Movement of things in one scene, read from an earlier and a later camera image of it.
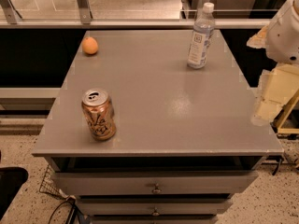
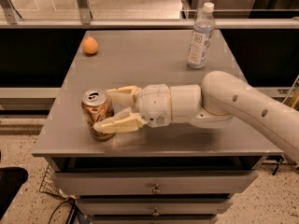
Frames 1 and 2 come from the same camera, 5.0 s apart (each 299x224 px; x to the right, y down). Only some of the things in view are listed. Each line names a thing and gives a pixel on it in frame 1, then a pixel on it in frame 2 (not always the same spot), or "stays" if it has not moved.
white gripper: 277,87 -> 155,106
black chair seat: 11,180 stays
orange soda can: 100,114 stays
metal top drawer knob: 156,190 stays
